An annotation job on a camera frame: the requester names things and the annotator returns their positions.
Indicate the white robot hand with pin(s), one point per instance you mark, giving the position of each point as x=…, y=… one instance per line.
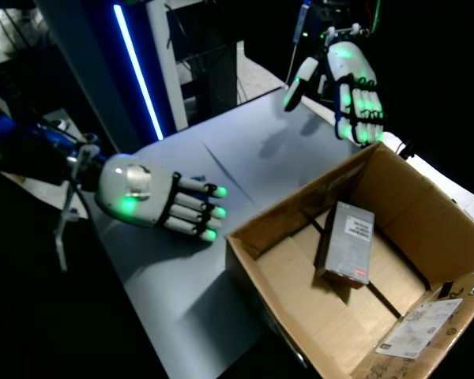
x=349, y=59
x=134, y=193

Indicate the small dark rectangular box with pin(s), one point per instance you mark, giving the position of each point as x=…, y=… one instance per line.
x=347, y=245

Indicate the brown cardboard box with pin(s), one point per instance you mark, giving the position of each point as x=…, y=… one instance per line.
x=332, y=316

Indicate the black equipment stand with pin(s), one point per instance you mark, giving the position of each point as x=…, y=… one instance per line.
x=217, y=79

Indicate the white pillar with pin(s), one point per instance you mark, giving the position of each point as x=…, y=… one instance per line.
x=164, y=59

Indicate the blue-white LED light strip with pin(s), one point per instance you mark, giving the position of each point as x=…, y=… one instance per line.
x=132, y=51

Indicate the grey machine column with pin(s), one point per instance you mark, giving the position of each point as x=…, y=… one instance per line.
x=79, y=39

